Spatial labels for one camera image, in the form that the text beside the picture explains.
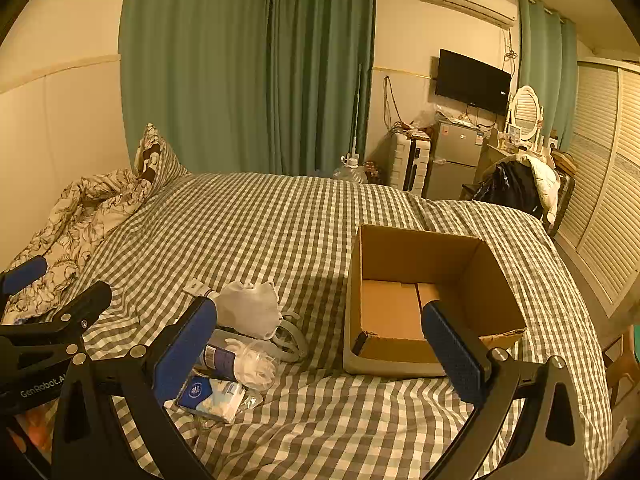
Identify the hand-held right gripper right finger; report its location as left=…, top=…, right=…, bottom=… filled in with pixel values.
left=421, top=300, right=586, bottom=480

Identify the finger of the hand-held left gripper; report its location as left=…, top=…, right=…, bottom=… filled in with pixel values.
left=0, top=280, right=113, bottom=367
left=0, top=255, right=48, bottom=308

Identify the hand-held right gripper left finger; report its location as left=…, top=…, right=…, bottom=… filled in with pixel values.
left=50, top=296, right=218, bottom=480

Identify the bottle with purple label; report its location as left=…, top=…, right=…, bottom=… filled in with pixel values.
left=197, top=327, right=241, bottom=381

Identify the blue tissue packet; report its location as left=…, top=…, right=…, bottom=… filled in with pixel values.
left=176, top=375, right=246, bottom=423

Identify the white tube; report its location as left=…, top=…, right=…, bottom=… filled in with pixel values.
left=182, top=282, right=218, bottom=303

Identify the cardboard box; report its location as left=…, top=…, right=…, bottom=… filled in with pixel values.
left=343, top=224, right=528, bottom=377

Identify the white plush toy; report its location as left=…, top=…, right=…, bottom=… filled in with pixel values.
left=212, top=281, right=282, bottom=339

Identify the floral quilt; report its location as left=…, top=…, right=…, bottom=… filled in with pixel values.
left=0, top=169, right=153, bottom=326

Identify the checked bed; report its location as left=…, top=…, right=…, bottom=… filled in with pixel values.
left=0, top=172, right=613, bottom=480

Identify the checked pillow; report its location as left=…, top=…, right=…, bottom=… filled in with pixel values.
left=131, top=123, right=191, bottom=196

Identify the wooden stool green seat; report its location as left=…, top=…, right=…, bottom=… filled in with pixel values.
left=602, top=322, right=640, bottom=411

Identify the black jacket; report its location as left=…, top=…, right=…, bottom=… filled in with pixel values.
left=472, top=160, right=543, bottom=218

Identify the silver fridge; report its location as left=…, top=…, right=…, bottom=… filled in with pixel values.
left=422, top=120, right=485, bottom=201

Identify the dark suitcase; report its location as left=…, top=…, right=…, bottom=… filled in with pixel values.
left=547, top=167, right=576, bottom=236

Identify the white jacket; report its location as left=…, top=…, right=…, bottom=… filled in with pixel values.
left=520, top=155, right=561, bottom=226

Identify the white suitcase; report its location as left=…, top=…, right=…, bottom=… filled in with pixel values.
left=389, top=132, right=432, bottom=193

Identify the clear water jug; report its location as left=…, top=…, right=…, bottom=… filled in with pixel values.
left=340, top=156, right=369, bottom=184

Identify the dressing table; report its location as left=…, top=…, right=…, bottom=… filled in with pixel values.
left=477, top=137, right=556, bottom=196

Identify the clear plastic bag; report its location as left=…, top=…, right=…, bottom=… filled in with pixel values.
left=410, top=105, right=441, bottom=131

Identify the white louvered wardrobe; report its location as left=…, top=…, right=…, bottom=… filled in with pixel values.
left=552, top=57, right=640, bottom=318

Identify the oval vanity mirror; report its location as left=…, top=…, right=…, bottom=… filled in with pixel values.
left=504, top=85, right=545, bottom=148

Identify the white pole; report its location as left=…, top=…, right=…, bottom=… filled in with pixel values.
left=350, top=64, right=363, bottom=161

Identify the black television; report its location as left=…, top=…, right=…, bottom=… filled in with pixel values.
left=434, top=48, right=512, bottom=115

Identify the wide green curtain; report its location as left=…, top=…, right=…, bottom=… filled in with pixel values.
left=121, top=0, right=377, bottom=177

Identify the narrow green curtain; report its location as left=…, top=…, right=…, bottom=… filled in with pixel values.
left=517, top=0, right=578, bottom=153

